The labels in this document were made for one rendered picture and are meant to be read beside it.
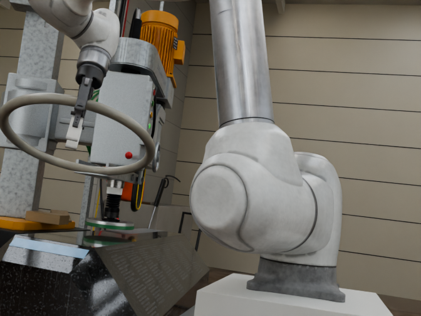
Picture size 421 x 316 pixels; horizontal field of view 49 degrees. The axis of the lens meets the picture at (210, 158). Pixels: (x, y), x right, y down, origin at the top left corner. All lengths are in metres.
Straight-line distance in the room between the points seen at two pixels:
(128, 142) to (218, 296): 1.34
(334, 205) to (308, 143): 5.88
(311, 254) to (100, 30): 0.86
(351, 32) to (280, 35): 1.02
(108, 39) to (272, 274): 0.83
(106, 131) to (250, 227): 1.46
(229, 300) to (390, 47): 6.50
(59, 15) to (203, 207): 0.79
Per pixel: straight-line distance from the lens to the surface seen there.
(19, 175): 2.75
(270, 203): 0.71
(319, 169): 0.92
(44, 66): 2.81
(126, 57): 2.12
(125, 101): 2.11
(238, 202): 0.69
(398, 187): 6.80
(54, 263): 1.66
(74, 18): 1.35
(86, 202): 4.66
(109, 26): 1.43
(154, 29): 2.89
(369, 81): 6.99
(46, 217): 2.60
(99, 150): 2.10
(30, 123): 2.69
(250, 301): 0.81
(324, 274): 0.93
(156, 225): 4.81
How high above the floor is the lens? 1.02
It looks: 5 degrees up
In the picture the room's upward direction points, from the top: 7 degrees clockwise
